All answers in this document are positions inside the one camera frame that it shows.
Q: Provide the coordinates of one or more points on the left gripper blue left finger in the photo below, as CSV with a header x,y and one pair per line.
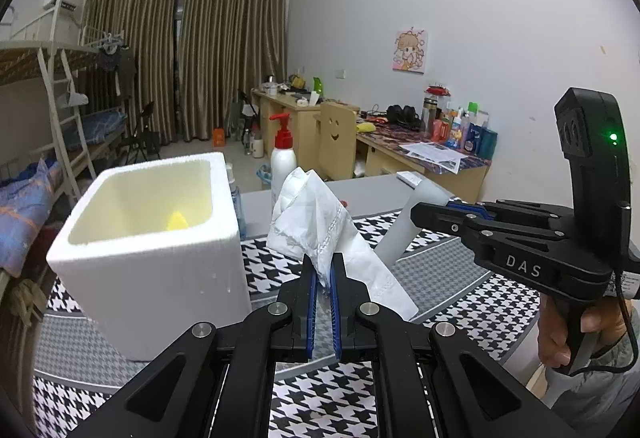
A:
x,y
310,273

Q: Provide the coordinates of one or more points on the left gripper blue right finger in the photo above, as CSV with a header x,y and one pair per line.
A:
x,y
335,315

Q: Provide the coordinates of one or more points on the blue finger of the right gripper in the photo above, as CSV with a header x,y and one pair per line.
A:
x,y
465,209

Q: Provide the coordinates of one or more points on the white tissue paper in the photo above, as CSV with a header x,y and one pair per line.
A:
x,y
308,220

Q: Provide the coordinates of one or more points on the white styrofoam box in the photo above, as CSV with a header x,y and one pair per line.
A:
x,y
141,285

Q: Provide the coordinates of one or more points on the person right hand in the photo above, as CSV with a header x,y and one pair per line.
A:
x,y
603,319

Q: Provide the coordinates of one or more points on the white remote control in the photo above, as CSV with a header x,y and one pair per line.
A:
x,y
411,178

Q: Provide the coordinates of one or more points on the papers on desk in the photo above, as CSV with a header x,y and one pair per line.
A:
x,y
433,153

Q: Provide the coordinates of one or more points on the toiletry bottles group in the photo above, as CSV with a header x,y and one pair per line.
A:
x,y
464,128

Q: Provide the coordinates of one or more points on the wooden desk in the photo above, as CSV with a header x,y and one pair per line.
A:
x,y
383,150

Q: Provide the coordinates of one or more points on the black headphones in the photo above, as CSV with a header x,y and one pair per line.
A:
x,y
404,117

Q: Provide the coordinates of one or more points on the blue spray bottle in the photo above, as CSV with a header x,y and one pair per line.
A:
x,y
236,200

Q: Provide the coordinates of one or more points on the white pump lotion bottle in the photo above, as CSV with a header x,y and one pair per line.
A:
x,y
283,158

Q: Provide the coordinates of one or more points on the anime girl poster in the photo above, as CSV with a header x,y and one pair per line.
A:
x,y
410,51

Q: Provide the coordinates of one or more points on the orange container on floor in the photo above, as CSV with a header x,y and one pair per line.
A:
x,y
218,137

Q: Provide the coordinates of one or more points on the black folding chair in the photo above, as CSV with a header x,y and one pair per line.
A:
x,y
144,142

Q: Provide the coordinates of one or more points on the brown striped curtains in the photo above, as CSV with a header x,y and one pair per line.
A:
x,y
194,57

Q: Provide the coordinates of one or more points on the blue plaid quilt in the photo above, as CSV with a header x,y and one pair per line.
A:
x,y
25,206

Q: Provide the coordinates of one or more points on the white metal bunk bed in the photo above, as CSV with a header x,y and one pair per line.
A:
x,y
36,51

